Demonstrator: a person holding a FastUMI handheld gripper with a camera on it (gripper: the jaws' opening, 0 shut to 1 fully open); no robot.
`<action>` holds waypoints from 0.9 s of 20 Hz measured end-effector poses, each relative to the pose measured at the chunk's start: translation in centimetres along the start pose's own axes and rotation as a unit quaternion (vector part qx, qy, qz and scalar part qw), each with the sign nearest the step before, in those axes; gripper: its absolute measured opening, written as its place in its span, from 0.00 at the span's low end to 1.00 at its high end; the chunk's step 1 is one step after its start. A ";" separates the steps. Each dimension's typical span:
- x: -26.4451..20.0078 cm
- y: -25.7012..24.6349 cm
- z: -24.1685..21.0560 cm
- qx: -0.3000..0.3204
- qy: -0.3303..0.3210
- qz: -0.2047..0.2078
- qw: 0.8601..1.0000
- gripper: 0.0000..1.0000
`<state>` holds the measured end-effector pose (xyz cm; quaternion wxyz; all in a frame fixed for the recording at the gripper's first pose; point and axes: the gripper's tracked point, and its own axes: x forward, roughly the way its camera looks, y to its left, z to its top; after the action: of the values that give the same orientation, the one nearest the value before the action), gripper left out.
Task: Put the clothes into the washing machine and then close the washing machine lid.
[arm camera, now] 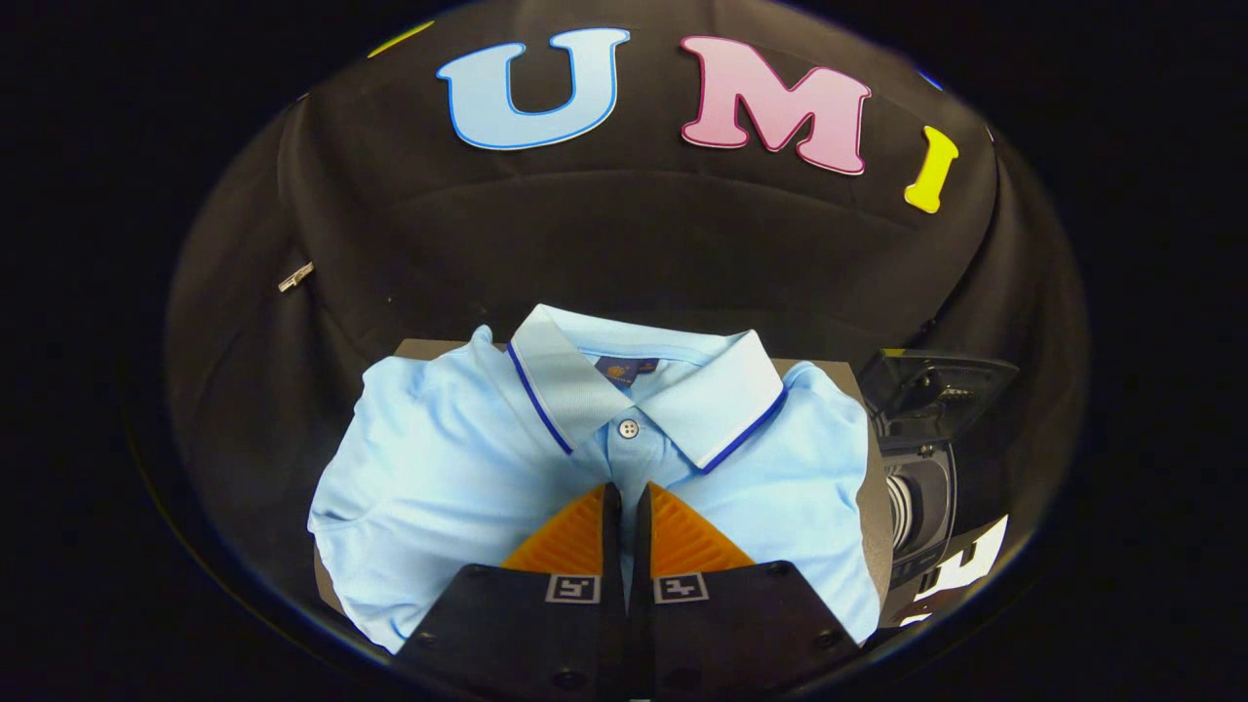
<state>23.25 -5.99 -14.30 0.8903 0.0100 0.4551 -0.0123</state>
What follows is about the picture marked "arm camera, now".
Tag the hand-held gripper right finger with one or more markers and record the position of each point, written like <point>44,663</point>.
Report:
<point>642,546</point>

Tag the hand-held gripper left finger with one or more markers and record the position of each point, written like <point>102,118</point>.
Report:
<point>612,546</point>

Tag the light blue polo shirt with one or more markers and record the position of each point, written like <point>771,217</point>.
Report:
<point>439,468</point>

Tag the dark grey washing machine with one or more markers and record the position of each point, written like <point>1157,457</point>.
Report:
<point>926,507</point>

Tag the dark washing machine lid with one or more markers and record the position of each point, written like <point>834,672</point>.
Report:
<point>936,390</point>

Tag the black backdrop cloth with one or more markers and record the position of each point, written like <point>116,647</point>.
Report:
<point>634,234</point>

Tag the small silver cloth clip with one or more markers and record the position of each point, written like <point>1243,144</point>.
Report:
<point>295,277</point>

